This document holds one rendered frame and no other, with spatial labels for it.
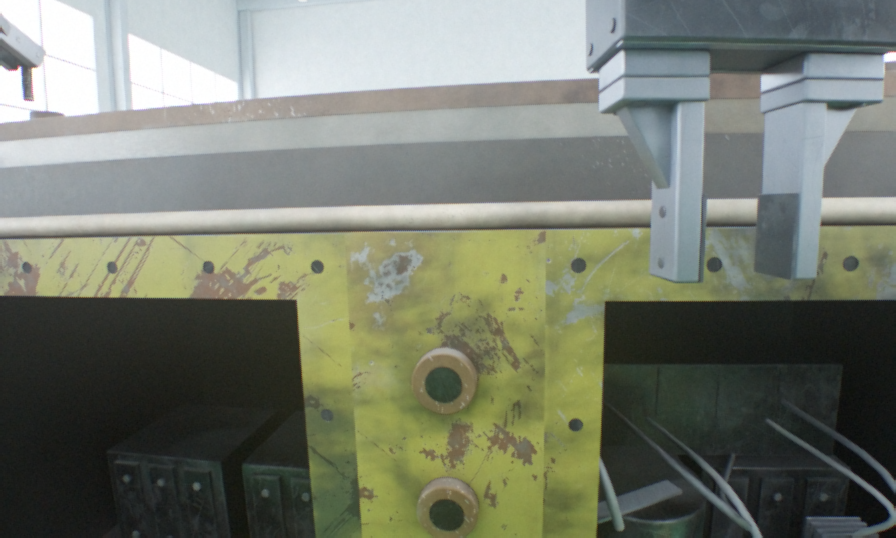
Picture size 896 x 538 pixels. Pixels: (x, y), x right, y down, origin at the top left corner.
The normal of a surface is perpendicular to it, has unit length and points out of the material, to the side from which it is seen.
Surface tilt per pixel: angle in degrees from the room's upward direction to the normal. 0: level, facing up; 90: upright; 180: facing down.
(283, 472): 90
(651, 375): 90
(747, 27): 90
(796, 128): 90
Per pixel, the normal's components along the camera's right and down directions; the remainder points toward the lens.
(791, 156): -1.00, 0.02
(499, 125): -0.13, 0.12
